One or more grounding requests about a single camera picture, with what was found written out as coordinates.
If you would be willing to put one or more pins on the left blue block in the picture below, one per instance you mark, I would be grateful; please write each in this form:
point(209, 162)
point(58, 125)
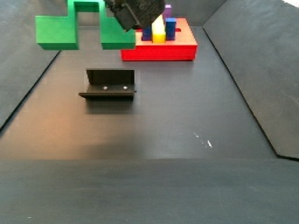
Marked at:
point(148, 34)

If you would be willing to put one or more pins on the yellow long block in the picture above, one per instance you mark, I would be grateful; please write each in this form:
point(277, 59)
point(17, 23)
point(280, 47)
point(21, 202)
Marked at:
point(158, 30)

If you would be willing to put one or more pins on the right blue block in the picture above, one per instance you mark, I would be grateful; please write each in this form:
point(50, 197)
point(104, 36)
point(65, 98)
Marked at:
point(170, 28)

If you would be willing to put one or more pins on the right purple block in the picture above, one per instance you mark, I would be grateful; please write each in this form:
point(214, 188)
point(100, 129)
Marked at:
point(168, 11)

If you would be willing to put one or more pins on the green stepped block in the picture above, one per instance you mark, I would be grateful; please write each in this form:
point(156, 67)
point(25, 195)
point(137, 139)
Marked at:
point(58, 31)

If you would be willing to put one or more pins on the black angle fixture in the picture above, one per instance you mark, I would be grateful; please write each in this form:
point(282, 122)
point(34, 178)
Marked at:
point(110, 83)

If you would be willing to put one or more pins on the blue block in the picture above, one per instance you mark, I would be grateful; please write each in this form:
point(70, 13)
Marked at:
point(170, 28)
point(148, 34)

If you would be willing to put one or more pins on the red base board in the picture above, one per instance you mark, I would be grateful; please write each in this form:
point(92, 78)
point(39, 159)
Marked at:
point(176, 50)

